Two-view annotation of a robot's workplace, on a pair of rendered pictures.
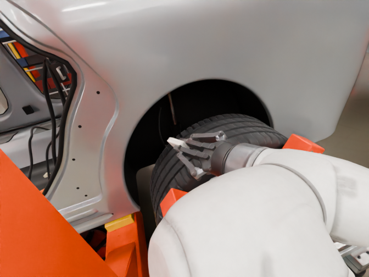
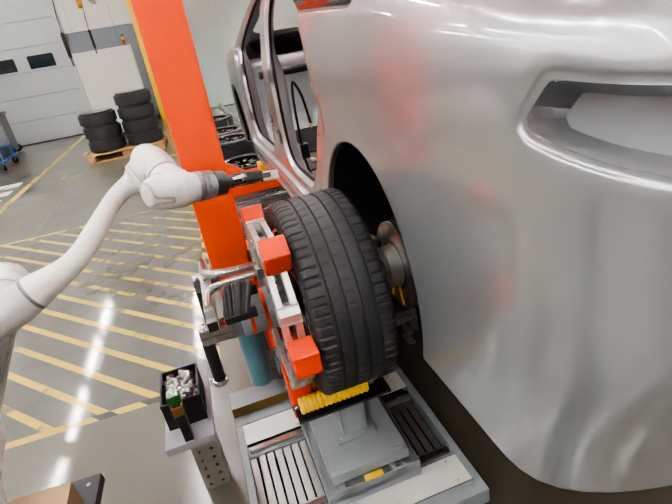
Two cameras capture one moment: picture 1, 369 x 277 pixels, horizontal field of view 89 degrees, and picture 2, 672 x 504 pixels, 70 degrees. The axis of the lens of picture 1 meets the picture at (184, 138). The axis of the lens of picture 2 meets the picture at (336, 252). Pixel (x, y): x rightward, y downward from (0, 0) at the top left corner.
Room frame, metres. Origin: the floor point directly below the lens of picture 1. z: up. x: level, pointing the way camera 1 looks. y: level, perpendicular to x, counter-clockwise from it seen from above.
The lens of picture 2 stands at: (0.51, -1.55, 1.66)
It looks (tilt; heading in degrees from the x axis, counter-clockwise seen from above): 26 degrees down; 86
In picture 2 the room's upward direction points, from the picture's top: 10 degrees counter-clockwise
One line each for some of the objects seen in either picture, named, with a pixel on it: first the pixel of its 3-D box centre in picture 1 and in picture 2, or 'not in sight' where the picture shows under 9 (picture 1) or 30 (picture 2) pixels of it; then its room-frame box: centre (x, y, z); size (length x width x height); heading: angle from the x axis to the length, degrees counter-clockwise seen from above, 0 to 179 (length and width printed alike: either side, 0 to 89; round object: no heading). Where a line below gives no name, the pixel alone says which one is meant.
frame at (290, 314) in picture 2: not in sight; (278, 304); (0.38, -0.16, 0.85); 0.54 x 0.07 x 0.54; 101
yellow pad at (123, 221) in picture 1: (119, 214); not in sight; (0.68, 0.44, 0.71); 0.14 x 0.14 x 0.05; 11
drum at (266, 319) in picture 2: not in sight; (257, 310); (0.31, -0.18, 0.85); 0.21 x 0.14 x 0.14; 11
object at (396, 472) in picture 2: not in sight; (352, 436); (0.54, -0.11, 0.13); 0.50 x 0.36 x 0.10; 101
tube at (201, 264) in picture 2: not in sight; (224, 255); (0.24, -0.09, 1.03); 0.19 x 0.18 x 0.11; 11
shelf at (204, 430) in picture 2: not in sight; (188, 404); (-0.05, -0.06, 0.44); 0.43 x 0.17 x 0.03; 101
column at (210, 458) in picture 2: not in sight; (204, 441); (-0.06, -0.04, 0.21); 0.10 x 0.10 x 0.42; 11
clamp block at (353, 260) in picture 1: (349, 249); (215, 330); (0.21, -0.37, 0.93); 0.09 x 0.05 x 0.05; 11
